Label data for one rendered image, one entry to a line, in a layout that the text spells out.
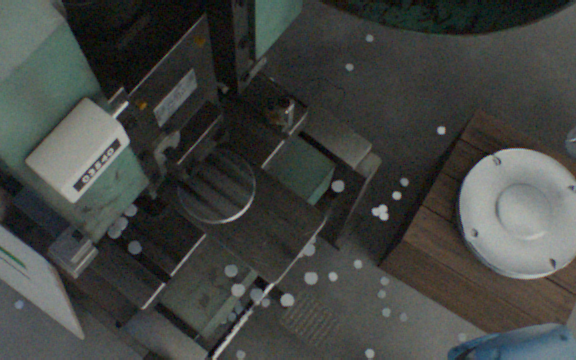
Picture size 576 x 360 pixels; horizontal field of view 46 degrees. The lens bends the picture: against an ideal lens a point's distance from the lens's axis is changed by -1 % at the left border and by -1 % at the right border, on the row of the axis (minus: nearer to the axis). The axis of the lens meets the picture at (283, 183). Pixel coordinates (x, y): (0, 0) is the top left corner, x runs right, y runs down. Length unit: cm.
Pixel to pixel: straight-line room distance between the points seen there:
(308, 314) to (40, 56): 128
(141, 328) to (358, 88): 110
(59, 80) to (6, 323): 147
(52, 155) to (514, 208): 121
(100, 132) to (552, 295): 125
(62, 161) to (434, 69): 167
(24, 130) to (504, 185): 124
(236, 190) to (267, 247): 10
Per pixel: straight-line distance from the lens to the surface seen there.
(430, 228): 157
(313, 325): 169
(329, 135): 129
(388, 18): 101
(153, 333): 121
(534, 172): 165
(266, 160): 120
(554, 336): 83
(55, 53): 50
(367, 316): 187
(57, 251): 117
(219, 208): 109
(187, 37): 78
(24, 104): 51
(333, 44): 210
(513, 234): 158
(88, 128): 56
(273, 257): 108
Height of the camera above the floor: 184
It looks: 73 degrees down
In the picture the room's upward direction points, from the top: 6 degrees clockwise
